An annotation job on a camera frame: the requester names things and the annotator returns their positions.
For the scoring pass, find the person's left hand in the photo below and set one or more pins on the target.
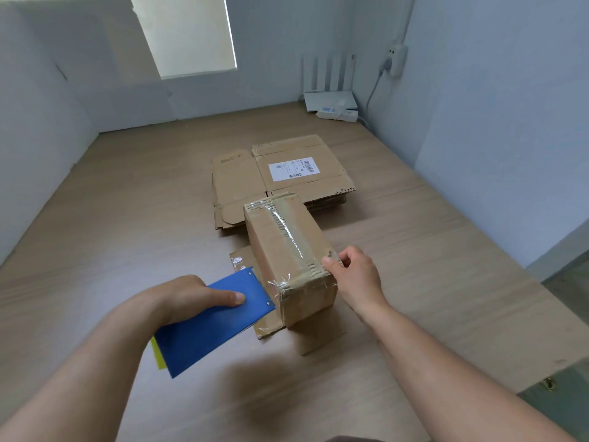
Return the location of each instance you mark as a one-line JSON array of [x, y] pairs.
[[184, 296]]

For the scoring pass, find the person's right hand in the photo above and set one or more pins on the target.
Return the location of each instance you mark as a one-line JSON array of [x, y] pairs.
[[361, 283]]

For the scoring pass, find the blue tape dispenser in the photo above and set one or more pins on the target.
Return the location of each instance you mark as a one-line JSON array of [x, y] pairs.
[[207, 326]]

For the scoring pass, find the clear yellowish tape roll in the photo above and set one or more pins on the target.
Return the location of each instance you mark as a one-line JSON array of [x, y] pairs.
[[158, 356]]

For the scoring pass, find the stack of cardboard boxes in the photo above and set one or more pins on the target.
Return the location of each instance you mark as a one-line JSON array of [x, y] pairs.
[[326, 202]]

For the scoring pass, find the white-labelled cardboard box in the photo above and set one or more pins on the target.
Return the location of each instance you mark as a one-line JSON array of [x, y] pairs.
[[267, 243]]

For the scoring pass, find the tuck-flap cardboard box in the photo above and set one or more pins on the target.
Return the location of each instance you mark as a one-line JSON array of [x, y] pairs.
[[234, 179]]

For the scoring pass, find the person's right forearm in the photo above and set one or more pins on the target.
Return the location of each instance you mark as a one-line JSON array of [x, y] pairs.
[[460, 386]]

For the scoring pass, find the person's left forearm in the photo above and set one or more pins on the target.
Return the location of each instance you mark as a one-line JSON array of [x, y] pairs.
[[78, 372]]

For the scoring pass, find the white power strip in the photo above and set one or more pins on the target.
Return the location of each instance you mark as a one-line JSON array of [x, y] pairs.
[[345, 116]]

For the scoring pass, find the white router with antennas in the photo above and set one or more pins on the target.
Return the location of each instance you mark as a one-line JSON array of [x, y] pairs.
[[329, 100]]

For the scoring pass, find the small round brass fitting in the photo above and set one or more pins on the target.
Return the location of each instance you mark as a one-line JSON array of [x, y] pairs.
[[547, 384]]

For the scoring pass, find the white foam partition board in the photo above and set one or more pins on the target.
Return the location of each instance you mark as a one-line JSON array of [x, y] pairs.
[[37, 133]]

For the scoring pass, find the bright window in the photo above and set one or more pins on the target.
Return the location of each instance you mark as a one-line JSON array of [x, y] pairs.
[[193, 32]]

